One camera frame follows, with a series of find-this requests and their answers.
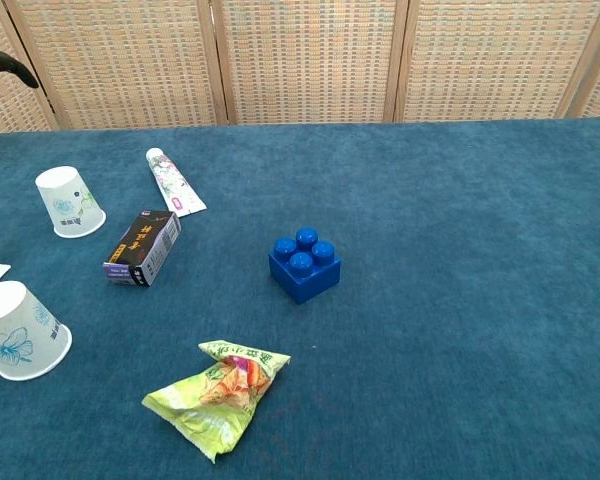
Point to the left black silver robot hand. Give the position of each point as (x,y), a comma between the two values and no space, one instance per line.
(5,62)

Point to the white paper cup green print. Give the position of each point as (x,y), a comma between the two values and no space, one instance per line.
(70,202)

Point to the white paper cup blue flower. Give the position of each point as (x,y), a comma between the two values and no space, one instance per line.
(20,335)

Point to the white floral toothpaste tube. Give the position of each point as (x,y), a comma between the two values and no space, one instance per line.
(172,182)

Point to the black cardboard box gold lettering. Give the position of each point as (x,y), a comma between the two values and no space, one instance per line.
(140,250)

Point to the blue plastic building brick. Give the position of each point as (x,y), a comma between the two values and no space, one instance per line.
(305,275)

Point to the green snack bag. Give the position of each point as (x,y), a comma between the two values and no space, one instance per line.
(215,400)

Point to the blue table mat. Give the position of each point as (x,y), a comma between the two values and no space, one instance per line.
(430,250)

